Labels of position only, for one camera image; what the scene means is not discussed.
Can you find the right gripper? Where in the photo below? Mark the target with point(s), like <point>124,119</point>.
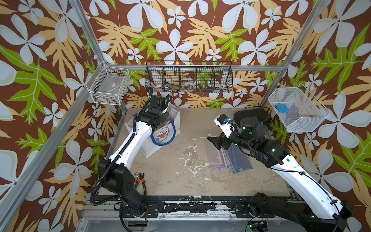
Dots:
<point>218,143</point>

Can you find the purple mesh pouch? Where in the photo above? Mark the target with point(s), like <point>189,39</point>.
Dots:
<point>216,158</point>

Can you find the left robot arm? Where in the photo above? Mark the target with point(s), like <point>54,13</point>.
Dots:
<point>115,179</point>

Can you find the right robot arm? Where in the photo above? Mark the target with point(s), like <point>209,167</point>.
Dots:
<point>320,211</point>

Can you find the white canvas tote bag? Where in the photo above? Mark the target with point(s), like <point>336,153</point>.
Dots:
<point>163,135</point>

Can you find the black zippered case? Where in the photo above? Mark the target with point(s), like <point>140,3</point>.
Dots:
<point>255,114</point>

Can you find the blue small object in basket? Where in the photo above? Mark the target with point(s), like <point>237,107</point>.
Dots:
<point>282,108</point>

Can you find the white mesh basket right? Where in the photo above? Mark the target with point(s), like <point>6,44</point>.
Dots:
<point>306,111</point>

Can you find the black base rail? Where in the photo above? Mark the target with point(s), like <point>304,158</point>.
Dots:
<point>155,206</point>

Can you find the orange handled pliers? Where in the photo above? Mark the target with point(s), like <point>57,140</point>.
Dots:
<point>140,178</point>

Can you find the black wire basket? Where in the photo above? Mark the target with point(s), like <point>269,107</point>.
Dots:
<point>188,76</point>

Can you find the white wire basket left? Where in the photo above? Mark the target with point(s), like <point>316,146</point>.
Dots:
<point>108,84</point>

